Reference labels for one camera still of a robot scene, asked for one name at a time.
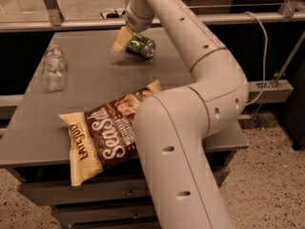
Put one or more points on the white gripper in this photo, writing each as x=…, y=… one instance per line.
x=132, y=21

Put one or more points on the green soda can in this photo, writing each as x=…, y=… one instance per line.
x=142, y=46

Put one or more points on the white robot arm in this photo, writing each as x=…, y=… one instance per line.
x=170, y=126

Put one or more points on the clear plastic water bottle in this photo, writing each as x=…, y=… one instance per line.
x=54, y=69

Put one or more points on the sea salt chips bag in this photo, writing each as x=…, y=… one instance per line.
x=103, y=137

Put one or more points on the grey drawer cabinet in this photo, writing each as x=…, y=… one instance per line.
x=35, y=147

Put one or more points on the metal railing frame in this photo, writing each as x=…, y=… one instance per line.
x=71, y=15

